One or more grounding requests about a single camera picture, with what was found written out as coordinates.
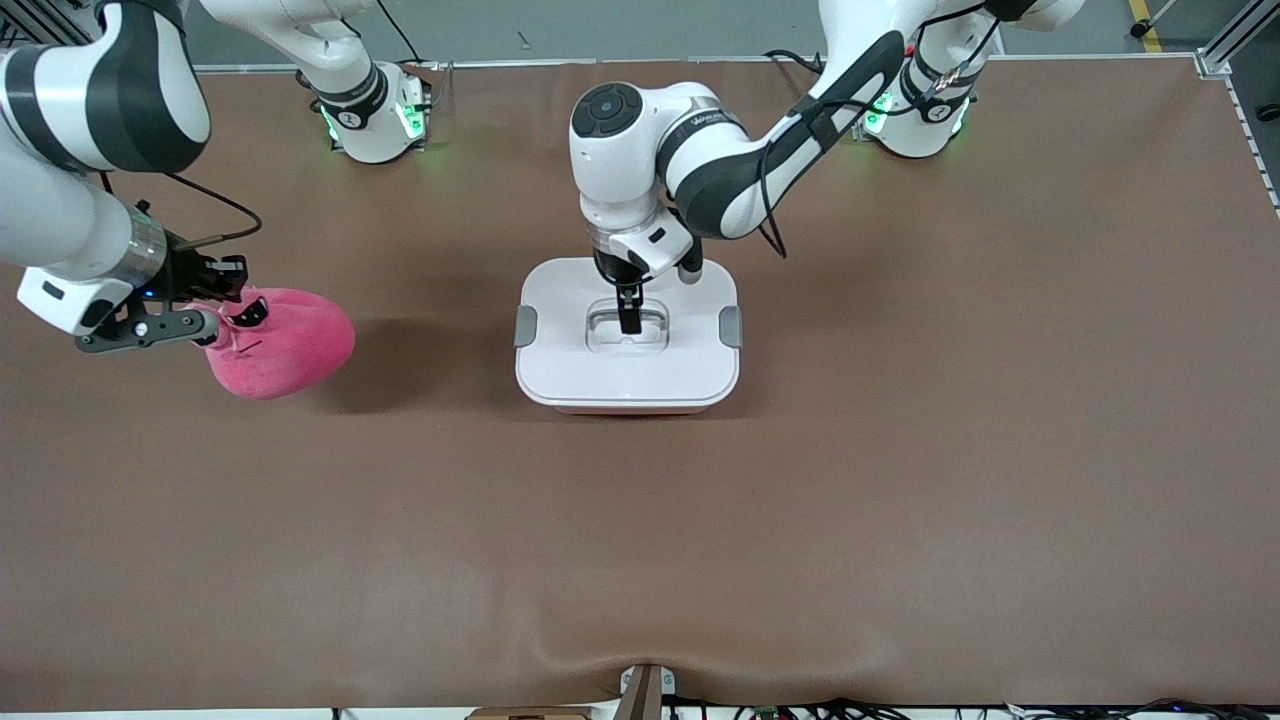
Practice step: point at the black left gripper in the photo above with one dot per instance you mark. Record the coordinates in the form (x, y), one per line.
(611, 268)

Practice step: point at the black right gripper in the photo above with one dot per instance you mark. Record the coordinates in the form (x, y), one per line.
(187, 273)

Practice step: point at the white box lid grey latches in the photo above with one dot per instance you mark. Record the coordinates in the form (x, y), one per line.
(630, 375)

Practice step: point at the pink plush toy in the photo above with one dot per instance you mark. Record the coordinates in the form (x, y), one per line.
(290, 350)

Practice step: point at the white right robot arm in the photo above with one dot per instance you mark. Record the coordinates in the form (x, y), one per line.
(60, 90)

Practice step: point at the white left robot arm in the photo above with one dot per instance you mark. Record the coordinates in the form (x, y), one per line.
(720, 170)

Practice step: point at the pink plastic box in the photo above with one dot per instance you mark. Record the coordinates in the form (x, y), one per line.
(630, 409)

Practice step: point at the brown table mat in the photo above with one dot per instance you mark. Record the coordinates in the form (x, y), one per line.
(640, 550)

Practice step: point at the cardboard piece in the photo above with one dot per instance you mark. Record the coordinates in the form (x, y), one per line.
(530, 714)

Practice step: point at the thin metal stand leg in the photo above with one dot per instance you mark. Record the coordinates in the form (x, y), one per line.
(1140, 28)

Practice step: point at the black round floor object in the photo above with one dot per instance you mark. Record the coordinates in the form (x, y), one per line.
(1270, 111)

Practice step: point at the front camera mounting bracket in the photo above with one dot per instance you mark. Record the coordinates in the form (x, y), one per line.
(642, 692)

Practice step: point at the aluminium frame profile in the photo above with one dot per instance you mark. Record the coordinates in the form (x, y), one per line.
(1230, 40)

